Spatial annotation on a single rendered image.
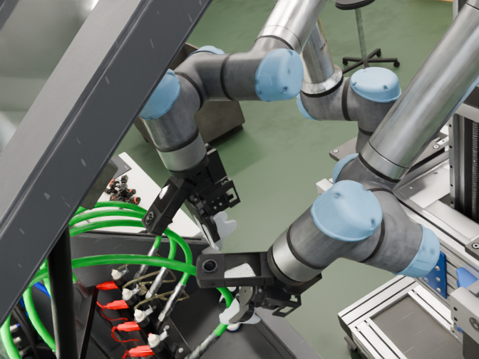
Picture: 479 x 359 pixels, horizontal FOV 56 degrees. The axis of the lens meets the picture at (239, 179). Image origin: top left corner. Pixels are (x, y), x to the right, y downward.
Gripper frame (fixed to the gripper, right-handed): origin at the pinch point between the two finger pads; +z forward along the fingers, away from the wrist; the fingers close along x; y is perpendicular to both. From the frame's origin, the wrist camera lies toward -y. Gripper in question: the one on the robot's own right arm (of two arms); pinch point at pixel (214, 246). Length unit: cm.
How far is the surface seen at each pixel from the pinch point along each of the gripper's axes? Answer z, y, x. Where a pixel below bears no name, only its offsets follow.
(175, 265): -11.9, -9.2, -11.5
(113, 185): 21, -6, 79
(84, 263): -18.3, -20.0, -7.2
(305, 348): 28.0, 5.7, -11.9
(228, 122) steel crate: 106, 102, 225
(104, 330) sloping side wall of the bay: 32, -30, 32
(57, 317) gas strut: -32, -22, -32
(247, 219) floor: 123, 57, 138
